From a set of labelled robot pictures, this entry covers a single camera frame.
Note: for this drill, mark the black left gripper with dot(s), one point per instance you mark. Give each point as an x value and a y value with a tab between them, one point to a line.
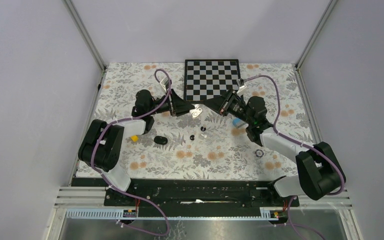
179	106

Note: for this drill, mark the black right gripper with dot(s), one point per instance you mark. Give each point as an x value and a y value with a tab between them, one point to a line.
222	104

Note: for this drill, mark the white earbud charging case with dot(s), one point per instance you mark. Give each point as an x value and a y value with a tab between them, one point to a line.
196	111

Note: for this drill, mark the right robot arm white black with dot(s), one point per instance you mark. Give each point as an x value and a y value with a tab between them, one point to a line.
318	170

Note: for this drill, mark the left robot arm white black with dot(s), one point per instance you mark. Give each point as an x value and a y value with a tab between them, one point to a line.
101	147

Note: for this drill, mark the black oval earbud case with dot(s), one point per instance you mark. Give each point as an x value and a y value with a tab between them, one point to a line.
160	140

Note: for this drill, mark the blue grey block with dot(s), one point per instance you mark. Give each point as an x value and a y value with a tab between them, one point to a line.
238	123

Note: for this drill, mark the black white checkerboard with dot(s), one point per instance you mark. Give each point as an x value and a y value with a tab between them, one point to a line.
208	78

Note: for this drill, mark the floral patterned table mat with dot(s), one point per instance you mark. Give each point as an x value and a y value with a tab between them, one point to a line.
226	153

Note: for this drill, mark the yellow block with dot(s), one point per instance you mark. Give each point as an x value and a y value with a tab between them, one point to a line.
134	138

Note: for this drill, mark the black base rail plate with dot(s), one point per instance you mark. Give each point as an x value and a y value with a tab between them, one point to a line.
216	197

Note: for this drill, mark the slotted grey cable duct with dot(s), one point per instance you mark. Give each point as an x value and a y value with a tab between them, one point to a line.
131	214

